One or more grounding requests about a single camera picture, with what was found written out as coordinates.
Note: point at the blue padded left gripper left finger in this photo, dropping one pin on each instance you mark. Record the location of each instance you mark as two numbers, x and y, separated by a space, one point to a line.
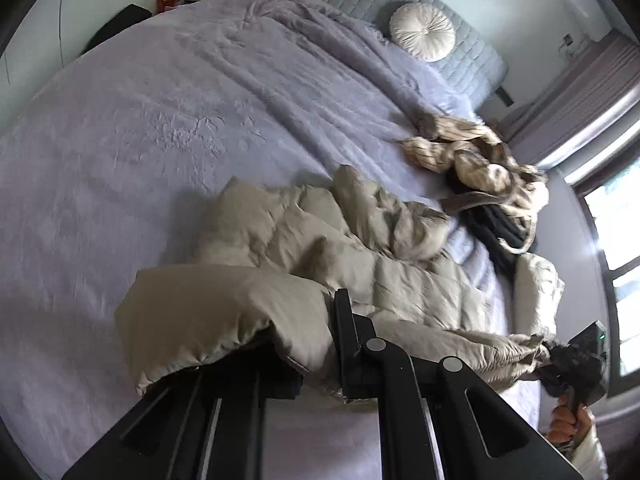
203 422

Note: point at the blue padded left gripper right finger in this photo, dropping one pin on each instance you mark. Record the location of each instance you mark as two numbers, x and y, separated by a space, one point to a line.
438 420

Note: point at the beige quilted down jacket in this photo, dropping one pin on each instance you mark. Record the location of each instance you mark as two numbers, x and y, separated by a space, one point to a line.
270 261

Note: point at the person's right hand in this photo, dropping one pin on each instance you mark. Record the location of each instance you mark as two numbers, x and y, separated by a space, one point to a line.
568 426

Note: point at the small beige quilted garment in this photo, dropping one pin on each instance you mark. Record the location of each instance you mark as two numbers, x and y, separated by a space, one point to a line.
537 292

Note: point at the black garment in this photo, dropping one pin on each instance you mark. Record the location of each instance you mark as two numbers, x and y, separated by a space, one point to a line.
495 229

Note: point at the window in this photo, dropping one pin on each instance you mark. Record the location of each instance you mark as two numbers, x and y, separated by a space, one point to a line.
610 202

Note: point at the beige striped garment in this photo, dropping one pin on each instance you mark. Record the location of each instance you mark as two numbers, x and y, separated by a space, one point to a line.
443 140

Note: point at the purple fleece bed blanket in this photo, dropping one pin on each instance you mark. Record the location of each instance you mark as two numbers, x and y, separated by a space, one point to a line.
109 170

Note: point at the purple curtain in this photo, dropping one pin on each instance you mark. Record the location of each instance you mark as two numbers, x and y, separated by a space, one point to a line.
595 90

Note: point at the round white tufted cushion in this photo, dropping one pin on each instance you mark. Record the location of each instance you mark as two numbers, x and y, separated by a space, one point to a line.
423 31

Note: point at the black object beside bed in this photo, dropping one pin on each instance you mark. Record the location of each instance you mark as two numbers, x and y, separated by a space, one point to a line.
127 17

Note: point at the white wardrobe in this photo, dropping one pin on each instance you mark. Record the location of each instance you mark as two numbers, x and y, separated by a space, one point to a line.
52 34

